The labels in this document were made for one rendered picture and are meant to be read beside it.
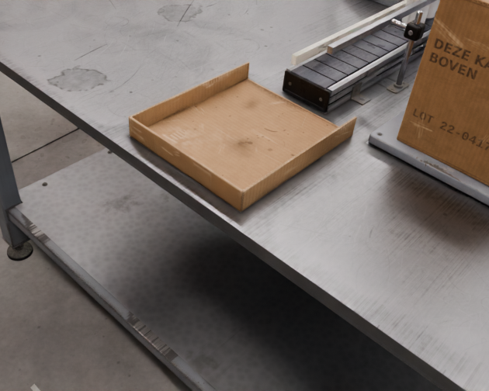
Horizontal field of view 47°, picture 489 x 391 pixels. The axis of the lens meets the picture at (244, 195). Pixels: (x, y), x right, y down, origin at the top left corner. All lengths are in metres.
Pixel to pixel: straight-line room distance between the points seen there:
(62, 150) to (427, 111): 1.68
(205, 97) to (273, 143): 0.18
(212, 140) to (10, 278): 1.09
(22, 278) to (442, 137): 1.36
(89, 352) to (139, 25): 0.90
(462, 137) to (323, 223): 0.27
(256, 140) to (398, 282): 0.36
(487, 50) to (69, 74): 0.75
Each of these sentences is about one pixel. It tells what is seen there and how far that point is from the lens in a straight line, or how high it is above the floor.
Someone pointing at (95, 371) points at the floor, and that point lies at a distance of 1.67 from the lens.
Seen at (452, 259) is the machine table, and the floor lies 0.83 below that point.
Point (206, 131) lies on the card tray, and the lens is 1.00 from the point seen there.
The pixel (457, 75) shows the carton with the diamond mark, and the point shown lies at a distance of 0.94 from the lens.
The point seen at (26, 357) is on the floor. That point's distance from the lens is 1.73.
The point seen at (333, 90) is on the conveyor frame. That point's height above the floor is 0.88.
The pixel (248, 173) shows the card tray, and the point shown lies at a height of 0.83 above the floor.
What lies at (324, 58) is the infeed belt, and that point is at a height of 0.88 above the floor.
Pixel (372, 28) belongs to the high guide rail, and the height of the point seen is 0.96.
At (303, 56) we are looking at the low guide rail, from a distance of 1.11.
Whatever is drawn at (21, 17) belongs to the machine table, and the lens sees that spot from 1.43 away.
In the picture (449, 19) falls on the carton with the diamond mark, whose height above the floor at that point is 1.08.
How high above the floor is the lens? 1.41
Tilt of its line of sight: 41 degrees down
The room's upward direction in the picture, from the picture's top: 6 degrees clockwise
